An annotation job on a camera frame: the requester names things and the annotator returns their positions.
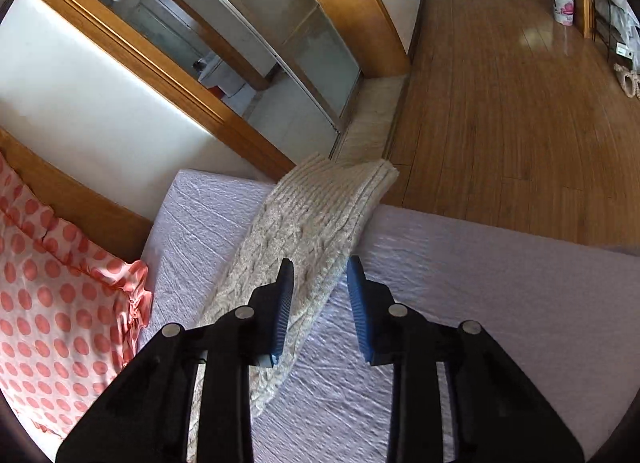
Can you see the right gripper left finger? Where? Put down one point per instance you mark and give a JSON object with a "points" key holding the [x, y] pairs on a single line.
{"points": [[144, 414]]}

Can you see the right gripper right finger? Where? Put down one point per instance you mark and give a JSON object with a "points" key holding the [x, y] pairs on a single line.
{"points": [[497, 413]]}

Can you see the cream cable-knit sweater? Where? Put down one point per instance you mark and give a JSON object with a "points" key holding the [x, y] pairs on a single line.
{"points": [[315, 217]]}

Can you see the lavender bed sheet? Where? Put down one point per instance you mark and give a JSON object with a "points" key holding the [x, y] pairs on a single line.
{"points": [[568, 314]]}

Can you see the pink polka dot pillow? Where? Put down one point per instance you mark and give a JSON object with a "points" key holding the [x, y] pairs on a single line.
{"points": [[71, 313]]}

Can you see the wooden bed headboard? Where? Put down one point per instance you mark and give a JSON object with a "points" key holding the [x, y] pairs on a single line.
{"points": [[109, 225]]}

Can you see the white pink container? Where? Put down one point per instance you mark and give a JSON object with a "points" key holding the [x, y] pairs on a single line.
{"points": [[563, 11]]}

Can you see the sliding glass door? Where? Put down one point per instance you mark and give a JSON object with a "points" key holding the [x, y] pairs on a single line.
{"points": [[304, 41]]}

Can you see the wooden door frame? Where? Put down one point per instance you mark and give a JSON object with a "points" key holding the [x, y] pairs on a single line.
{"points": [[161, 39]]}

